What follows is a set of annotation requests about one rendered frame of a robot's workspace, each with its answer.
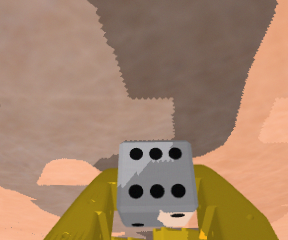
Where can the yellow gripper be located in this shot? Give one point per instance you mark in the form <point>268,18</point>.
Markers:
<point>223,213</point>

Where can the grey die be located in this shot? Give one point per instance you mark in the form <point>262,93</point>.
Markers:
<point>156,183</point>

